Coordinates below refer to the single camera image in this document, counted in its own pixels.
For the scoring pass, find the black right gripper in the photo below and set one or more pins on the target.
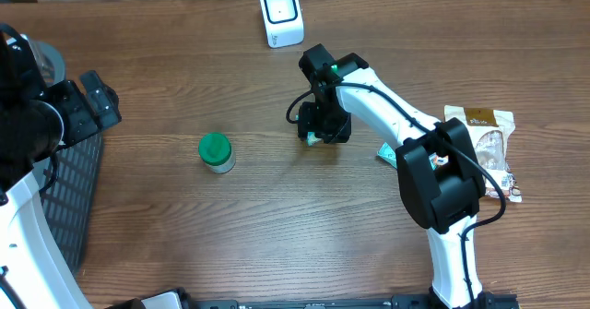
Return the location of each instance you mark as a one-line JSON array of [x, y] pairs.
[[311, 124]]

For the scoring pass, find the teal tissue pack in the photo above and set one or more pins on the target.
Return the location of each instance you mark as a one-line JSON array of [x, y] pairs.
[[312, 139]]

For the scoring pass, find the teal wet wipes pack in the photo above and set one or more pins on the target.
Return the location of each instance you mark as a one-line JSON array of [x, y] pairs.
[[387, 154]]

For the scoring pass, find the beige snack bag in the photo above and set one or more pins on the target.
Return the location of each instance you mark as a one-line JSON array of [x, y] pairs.
[[489, 131]]

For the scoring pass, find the orange tissue pack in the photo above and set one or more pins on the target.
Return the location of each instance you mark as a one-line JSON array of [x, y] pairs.
[[438, 161]]

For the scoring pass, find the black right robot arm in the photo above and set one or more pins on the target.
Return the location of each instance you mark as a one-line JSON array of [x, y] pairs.
[[439, 180]]

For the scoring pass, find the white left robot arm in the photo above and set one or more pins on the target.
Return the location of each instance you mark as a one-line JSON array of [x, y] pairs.
[[37, 121]]

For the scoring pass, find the white barcode scanner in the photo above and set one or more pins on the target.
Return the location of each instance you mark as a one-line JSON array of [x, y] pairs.
[[283, 22]]

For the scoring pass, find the green lid jar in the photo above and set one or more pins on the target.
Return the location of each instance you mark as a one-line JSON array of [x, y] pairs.
[[217, 153]]

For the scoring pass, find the grey plastic basket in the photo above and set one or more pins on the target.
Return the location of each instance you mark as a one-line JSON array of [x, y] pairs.
[[68, 201]]

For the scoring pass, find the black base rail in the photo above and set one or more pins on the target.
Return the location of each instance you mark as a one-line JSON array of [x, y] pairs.
[[181, 299]]

